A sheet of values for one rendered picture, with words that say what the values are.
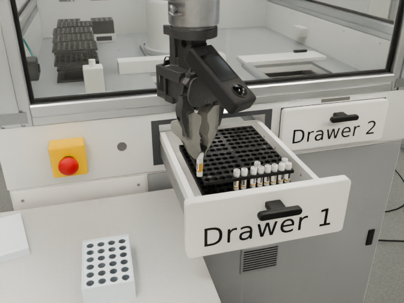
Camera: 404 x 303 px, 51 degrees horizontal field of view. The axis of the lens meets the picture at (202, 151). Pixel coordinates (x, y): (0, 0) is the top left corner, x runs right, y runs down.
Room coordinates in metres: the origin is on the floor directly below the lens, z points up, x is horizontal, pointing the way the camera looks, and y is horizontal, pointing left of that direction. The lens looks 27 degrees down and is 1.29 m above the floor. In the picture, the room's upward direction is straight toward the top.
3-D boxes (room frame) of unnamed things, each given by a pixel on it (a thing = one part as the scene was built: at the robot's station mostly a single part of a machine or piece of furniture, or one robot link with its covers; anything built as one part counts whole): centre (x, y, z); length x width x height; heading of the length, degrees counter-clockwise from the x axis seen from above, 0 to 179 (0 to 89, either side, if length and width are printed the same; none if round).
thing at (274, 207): (0.56, -0.12, 0.91); 0.07 x 0.04 x 0.01; 105
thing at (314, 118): (0.98, -0.33, 0.87); 0.29 x 0.02 x 0.11; 105
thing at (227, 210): (0.59, -0.11, 0.87); 0.29 x 0.02 x 0.11; 105
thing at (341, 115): (0.95, -0.34, 0.91); 0.07 x 0.04 x 0.01; 105
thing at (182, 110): (0.61, 0.02, 1.06); 0.05 x 0.02 x 0.09; 132
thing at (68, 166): (0.76, 0.28, 0.88); 0.04 x 0.03 x 0.04; 105
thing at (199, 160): (0.63, 0.00, 0.95); 0.01 x 0.01 x 0.05
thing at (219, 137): (0.78, -0.06, 0.87); 0.22 x 0.18 x 0.06; 15
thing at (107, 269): (0.56, 0.16, 0.78); 0.12 x 0.08 x 0.04; 13
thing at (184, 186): (0.79, -0.06, 0.86); 0.40 x 0.26 x 0.06; 15
